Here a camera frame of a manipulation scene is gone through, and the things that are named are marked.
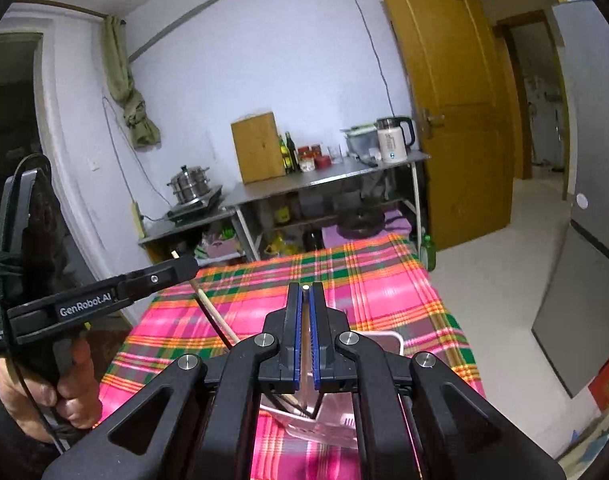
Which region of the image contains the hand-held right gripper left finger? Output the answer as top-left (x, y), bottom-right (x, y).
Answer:
top-left (42, 284), bottom-right (304, 480)

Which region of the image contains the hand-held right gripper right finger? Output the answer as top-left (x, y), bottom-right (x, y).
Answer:
top-left (308, 283), bottom-right (567, 480)

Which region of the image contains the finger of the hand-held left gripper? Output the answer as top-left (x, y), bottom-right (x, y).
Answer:
top-left (127, 254), bottom-right (199, 297)

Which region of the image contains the light wooden chopstick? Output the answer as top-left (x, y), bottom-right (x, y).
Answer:
top-left (170, 250), bottom-right (242, 346)
top-left (299, 284), bottom-right (311, 413)

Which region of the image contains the pile of black chopsticks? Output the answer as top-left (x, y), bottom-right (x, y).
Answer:
top-left (269, 392), bottom-right (320, 421)

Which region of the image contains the pink plastic utensil holder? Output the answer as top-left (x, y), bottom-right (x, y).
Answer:
top-left (257, 330), bottom-right (405, 450)

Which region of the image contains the person's left forearm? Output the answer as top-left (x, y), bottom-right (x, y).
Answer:
top-left (0, 390), bottom-right (60, 480)

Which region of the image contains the person's left hand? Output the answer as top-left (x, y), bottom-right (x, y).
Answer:
top-left (0, 334), bottom-right (104, 442)

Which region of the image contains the black induction cooker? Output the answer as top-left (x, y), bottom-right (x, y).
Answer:
top-left (164, 185), bottom-right (224, 223)

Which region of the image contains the pink plaid tablecloth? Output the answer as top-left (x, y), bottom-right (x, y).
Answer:
top-left (98, 232), bottom-right (486, 480)

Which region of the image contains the stainless steel steamer pot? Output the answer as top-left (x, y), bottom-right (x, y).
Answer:
top-left (167, 164), bottom-right (211, 204)

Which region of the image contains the yellow oil jug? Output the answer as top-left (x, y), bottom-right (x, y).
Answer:
top-left (264, 232), bottom-right (298, 258)

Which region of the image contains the black wok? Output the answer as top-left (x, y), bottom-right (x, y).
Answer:
top-left (337, 207), bottom-right (386, 238)

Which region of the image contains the green plastic floor bottle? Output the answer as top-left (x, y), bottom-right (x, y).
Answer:
top-left (420, 232), bottom-right (436, 272)

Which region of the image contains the purple cloth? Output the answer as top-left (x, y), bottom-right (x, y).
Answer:
top-left (321, 210), bottom-right (415, 251)

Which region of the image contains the wooden cutting board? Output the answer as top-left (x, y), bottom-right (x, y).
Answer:
top-left (231, 110), bottom-right (286, 185)

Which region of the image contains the olive green curtain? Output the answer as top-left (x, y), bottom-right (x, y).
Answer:
top-left (102, 14), bottom-right (162, 150)

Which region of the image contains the stainless steel kitchen table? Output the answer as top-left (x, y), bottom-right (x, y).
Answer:
top-left (223, 149), bottom-right (431, 261)

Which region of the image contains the dark glass bottle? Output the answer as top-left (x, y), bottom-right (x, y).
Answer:
top-left (285, 131), bottom-right (299, 173)

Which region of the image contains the white electric kettle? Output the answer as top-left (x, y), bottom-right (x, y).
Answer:
top-left (375, 116), bottom-right (416, 163)

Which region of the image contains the yellow wooden door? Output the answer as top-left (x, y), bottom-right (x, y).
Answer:
top-left (371, 0), bottom-right (527, 251)

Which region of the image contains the colourful floor mat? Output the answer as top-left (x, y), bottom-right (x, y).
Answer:
top-left (559, 400), bottom-right (609, 461)

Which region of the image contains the air conditioner power cable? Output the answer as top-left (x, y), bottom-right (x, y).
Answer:
top-left (341, 0), bottom-right (400, 118)

